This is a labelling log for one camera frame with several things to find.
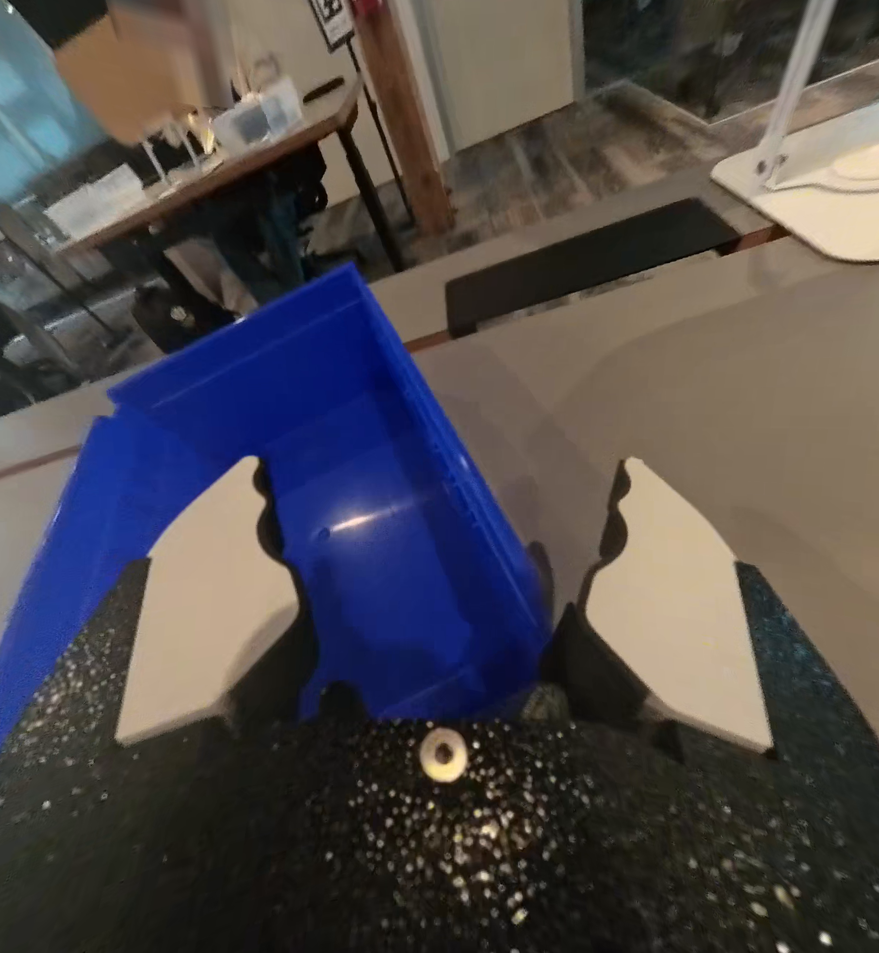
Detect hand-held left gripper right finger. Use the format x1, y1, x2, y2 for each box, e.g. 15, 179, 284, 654
542, 456, 775, 754

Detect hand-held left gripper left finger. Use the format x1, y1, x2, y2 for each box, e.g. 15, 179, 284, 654
114, 454, 323, 747

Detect blue plastic bin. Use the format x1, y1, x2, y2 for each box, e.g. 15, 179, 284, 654
0, 261, 559, 827

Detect black backpack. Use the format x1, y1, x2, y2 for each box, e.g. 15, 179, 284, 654
131, 285, 238, 356

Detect clear plastic box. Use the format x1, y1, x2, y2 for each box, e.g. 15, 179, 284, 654
210, 76, 305, 147
41, 164, 148, 241

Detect clear acrylic sheet stand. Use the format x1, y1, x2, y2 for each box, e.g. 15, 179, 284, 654
709, 0, 879, 265

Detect wooden office desk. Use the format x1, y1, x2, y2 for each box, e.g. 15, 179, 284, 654
60, 74, 406, 272

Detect wooden column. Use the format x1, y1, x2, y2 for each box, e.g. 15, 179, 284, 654
350, 0, 455, 238

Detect brown cardboard panel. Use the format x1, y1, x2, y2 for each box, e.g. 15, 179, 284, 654
52, 3, 220, 147

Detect white door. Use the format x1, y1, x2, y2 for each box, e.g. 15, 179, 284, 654
413, 0, 588, 156

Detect black white tag sign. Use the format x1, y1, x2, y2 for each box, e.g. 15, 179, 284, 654
307, 0, 416, 224

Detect black screen panel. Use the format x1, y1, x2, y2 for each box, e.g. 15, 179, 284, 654
18, 0, 113, 52

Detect dark table cable hatch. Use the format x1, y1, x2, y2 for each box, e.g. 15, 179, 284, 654
445, 197, 742, 340

